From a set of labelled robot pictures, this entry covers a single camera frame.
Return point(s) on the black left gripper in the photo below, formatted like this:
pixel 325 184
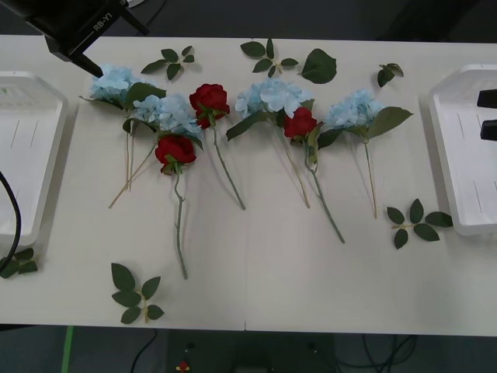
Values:
pixel 74 27

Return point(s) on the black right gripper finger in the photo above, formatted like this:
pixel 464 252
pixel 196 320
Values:
pixel 489 98
pixel 490 131

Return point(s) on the pale blue artificial flower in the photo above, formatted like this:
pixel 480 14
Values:
pixel 275 93
pixel 112 81
pixel 353 109
pixel 174 112

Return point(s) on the red artificial rose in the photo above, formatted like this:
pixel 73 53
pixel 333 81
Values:
pixel 299 122
pixel 174 149
pixel 207 99

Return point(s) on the shallow white box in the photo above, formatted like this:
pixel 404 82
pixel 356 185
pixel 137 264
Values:
pixel 462 163
pixel 31 163

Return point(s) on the green leaf twig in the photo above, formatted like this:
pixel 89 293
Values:
pixel 122 276
pixel 153 67
pixel 253 48
pixel 27 267
pixel 416 210

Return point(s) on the white round stand base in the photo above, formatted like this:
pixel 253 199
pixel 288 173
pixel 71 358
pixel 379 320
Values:
pixel 136 2

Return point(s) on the small crumpled green leaf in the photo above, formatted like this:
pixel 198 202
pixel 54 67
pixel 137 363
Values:
pixel 384 76

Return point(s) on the large single green leaf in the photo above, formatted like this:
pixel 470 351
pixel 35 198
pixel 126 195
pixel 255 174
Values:
pixel 319 66

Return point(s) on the red stop button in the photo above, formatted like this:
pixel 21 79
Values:
pixel 182 366

